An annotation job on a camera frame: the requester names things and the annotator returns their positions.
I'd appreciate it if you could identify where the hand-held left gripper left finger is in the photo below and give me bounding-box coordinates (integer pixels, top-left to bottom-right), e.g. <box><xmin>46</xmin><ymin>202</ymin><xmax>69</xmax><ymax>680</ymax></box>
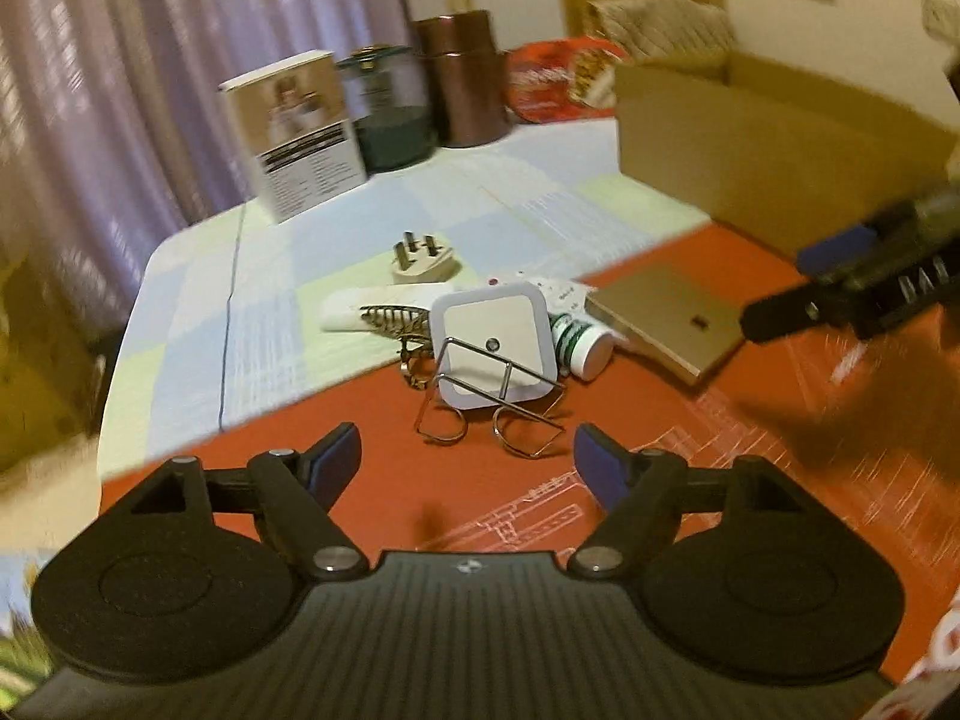
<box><xmin>131</xmin><ymin>424</ymin><xmax>368</xmax><ymax>582</ymax></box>

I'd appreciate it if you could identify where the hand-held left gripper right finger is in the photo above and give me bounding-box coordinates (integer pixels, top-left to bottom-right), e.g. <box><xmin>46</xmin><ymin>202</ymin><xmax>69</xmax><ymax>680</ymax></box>
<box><xmin>566</xmin><ymin>424</ymin><xmax>807</xmax><ymax>582</ymax></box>

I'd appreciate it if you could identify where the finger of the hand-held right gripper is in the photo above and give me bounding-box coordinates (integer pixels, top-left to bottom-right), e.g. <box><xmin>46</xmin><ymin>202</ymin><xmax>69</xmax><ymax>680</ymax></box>
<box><xmin>739</xmin><ymin>286</ymin><xmax>830</xmax><ymax>344</ymax></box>
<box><xmin>796</xmin><ymin>227</ymin><xmax>880</xmax><ymax>276</ymax></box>

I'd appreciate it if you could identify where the green and white bottle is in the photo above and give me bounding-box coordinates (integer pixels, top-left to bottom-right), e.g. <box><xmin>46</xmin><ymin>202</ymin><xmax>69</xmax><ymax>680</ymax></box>
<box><xmin>551</xmin><ymin>311</ymin><xmax>616</xmax><ymax>382</ymax></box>

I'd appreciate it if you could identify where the gold box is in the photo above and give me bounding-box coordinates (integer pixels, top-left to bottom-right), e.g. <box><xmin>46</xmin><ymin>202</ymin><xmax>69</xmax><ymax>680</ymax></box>
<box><xmin>583</xmin><ymin>262</ymin><xmax>751</xmax><ymax>389</ymax></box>

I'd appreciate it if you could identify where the metal wire rack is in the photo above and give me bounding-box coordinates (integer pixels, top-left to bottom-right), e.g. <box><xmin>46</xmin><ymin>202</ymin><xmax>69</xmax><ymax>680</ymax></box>
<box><xmin>414</xmin><ymin>337</ymin><xmax>567</xmax><ymax>460</ymax></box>

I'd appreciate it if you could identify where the tortoiseshell hair claw clip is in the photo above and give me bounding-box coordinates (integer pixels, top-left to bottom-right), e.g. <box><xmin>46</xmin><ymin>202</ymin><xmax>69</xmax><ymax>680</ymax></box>
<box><xmin>360</xmin><ymin>304</ymin><xmax>437</xmax><ymax>391</ymax></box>

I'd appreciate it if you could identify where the brown cardboard box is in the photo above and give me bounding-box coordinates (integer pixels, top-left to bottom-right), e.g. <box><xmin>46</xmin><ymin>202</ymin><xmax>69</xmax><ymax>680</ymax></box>
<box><xmin>613</xmin><ymin>51</ymin><xmax>960</xmax><ymax>260</ymax></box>

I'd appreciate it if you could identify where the white square night light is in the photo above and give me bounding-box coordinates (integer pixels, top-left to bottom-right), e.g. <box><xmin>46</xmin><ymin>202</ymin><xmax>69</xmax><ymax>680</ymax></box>
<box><xmin>429</xmin><ymin>281</ymin><xmax>560</xmax><ymax>412</ymax></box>

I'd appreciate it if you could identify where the red printed mat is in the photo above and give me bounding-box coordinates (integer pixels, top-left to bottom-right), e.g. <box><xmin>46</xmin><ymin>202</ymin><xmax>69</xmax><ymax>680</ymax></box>
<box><xmin>97</xmin><ymin>221</ymin><xmax>960</xmax><ymax>691</ymax></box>

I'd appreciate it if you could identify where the white remote control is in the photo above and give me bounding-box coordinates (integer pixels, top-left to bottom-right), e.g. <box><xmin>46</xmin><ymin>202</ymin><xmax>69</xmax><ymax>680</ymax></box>
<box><xmin>321</xmin><ymin>283</ymin><xmax>451</xmax><ymax>332</ymax></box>

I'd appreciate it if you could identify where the white plug adapter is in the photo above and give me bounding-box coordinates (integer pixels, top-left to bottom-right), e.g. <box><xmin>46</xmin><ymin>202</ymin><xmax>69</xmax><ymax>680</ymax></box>
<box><xmin>390</xmin><ymin>231</ymin><xmax>460</xmax><ymax>286</ymax></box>

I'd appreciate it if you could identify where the checkered pastel tablecloth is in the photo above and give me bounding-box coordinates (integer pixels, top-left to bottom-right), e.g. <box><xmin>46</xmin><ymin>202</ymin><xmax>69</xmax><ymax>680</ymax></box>
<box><xmin>97</xmin><ymin>120</ymin><xmax>710</xmax><ymax>481</ymax></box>

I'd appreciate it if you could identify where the beige quilted cushion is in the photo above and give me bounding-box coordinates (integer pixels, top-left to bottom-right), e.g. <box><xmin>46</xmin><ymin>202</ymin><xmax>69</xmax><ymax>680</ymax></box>
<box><xmin>585</xmin><ymin>0</ymin><xmax>732</xmax><ymax>83</ymax></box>

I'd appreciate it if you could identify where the white product box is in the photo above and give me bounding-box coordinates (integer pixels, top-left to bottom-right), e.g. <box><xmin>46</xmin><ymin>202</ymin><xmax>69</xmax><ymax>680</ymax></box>
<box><xmin>217</xmin><ymin>50</ymin><xmax>368</xmax><ymax>224</ymax></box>

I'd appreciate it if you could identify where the green glass jar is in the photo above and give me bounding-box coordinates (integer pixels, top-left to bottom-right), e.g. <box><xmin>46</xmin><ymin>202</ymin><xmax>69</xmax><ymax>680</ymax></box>
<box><xmin>337</xmin><ymin>45</ymin><xmax>437</xmax><ymax>172</ymax></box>

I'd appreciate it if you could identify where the red snack bag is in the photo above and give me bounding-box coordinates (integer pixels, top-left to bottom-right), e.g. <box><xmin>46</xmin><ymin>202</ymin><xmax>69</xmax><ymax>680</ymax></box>
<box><xmin>504</xmin><ymin>37</ymin><xmax>631</xmax><ymax>125</ymax></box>

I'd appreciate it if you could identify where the red and white printed bag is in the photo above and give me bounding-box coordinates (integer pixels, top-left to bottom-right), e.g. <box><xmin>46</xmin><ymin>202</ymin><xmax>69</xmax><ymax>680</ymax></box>
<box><xmin>896</xmin><ymin>589</ymin><xmax>960</xmax><ymax>691</ymax></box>

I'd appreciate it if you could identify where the brown metal canister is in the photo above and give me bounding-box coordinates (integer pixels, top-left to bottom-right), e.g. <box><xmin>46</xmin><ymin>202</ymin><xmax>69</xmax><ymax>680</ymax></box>
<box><xmin>411</xmin><ymin>10</ymin><xmax>512</xmax><ymax>149</ymax></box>

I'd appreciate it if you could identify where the purple curtain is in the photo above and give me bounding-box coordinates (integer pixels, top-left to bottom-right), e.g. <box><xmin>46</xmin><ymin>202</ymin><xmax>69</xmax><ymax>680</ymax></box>
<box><xmin>0</xmin><ymin>0</ymin><xmax>421</xmax><ymax>301</ymax></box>

